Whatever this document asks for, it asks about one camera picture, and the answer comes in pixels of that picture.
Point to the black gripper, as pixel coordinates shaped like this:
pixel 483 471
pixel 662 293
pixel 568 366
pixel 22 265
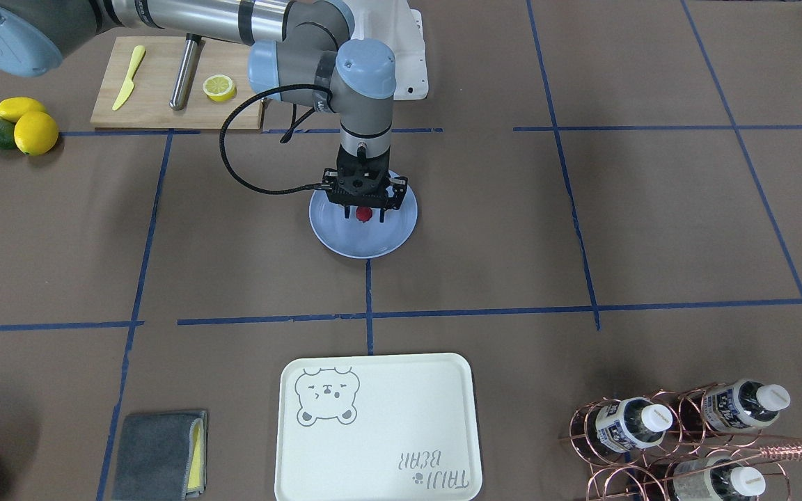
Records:
pixel 394 194

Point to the red strawberry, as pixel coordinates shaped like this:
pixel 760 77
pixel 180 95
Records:
pixel 363 214

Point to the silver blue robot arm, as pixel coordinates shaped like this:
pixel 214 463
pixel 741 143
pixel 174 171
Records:
pixel 303 53

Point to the blue round plate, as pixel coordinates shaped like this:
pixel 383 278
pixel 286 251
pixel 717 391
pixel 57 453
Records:
pixel 351 238

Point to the half lemon slice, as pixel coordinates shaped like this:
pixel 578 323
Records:
pixel 219 88

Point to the cream bear tray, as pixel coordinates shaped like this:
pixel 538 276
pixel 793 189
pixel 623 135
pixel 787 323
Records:
pixel 391 427

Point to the wooden cutting board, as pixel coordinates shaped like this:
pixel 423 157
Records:
pixel 148 106

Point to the yellow plastic knife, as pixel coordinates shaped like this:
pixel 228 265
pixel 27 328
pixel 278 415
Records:
pixel 128 84

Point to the grey folded cloth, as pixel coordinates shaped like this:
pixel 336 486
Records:
pixel 162 456

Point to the yellow lemon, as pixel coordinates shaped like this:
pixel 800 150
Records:
pixel 36 133
pixel 13 108

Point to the tea bottle white cap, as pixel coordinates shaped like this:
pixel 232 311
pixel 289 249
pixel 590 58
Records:
pixel 613 428

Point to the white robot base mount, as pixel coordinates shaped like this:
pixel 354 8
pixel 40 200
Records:
pixel 401 28

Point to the steel cylinder handle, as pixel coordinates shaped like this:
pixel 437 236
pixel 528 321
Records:
pixel 186 71

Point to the copper wire bottle rack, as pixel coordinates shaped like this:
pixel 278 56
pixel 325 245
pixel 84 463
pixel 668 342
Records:
pixel 648 474

